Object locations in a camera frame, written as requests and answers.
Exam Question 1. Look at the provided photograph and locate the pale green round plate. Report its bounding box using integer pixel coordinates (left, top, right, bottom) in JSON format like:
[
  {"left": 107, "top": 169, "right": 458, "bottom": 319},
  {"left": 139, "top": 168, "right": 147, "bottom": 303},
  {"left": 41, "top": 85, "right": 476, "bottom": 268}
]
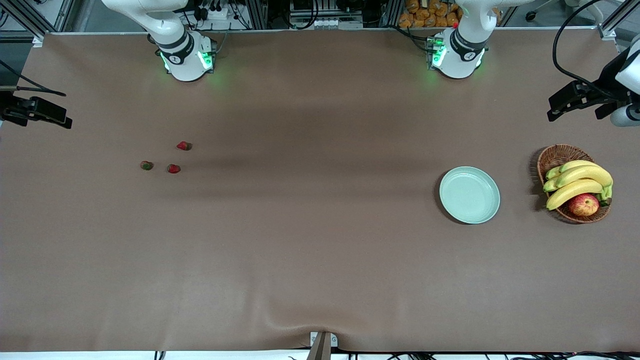
[{"left": 439, "top": 166, "right": 501, "bottom": 225}]

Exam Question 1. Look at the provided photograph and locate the white terminal block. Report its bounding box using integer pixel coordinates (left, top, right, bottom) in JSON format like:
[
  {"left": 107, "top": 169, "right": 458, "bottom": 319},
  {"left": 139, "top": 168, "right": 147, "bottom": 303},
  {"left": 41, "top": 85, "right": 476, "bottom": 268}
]
[{"left": 290, "top": 15, "right": 364, "bottom": 30}]

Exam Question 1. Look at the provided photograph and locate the white power strip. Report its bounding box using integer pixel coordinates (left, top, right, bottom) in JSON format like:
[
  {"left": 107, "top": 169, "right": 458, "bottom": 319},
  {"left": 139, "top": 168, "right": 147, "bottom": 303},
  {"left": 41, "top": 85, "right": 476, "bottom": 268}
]
[{"left": 195, "top": 0, "right": 232, "bottom": 22}]

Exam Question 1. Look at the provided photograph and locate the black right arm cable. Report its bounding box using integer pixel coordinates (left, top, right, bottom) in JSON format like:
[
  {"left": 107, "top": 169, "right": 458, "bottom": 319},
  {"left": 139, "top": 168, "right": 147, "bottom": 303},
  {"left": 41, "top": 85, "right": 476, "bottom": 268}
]
[{"left": 0, "top": 60, "right": 67, "bottom": 97}]

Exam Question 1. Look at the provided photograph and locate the red yellow apple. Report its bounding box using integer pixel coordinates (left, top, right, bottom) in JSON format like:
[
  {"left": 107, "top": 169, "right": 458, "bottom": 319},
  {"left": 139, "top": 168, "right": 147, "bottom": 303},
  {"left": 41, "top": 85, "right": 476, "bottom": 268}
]
[{"left": 568, "top": 193, "right": 600, "bottom": 217}]

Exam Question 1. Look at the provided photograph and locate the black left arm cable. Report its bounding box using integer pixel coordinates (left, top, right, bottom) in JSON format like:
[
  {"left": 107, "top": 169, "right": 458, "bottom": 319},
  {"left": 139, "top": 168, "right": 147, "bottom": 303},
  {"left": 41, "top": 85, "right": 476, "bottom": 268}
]
[{"left": 552, "top": 0, "right": 613, "bottom": 98}]

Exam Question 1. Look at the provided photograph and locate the aluminium frame post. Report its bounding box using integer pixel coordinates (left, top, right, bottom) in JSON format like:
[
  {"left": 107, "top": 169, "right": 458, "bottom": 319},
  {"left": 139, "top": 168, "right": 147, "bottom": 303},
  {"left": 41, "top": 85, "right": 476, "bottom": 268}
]
[{"left": 245, "top": 0, "right": 269, "bottom": 30}]

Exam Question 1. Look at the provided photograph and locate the large table cover mat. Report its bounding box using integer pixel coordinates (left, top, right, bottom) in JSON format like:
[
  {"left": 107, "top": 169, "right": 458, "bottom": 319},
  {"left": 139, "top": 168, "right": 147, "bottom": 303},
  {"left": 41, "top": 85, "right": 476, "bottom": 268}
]
[{"left": 0, "top": 27, "right": 640, "bottom": 353}]

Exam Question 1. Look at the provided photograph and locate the yellow banana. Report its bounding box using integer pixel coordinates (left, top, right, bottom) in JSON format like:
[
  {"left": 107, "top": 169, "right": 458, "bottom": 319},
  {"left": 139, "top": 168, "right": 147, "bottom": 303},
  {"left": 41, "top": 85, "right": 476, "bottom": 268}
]
[
  {"left": 556, "top": 165, "right": 614, "bottom": 189},
  {"left": 559, "top": 160, "right": 599, "bottom": 174},
  {"left": 546, "top": 179, "right": 604, "bottom": 211}
]

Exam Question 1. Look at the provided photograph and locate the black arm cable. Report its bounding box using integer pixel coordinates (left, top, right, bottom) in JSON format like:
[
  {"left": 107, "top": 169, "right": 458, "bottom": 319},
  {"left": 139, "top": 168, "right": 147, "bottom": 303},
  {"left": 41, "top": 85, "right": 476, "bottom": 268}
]
[
  {"left": 552, "top": 0, "right": 613, "bottom": 98},
  {"left": 0, "top": 60, "right": 67, "bottom": 97}
]

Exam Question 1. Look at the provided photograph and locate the brown wicker basket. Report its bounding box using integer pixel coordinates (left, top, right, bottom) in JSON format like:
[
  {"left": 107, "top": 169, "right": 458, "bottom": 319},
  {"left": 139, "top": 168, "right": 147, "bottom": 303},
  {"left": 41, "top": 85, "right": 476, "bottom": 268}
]
[{"left": 537, "top": 144, "right": 612, "bottom": 224}]

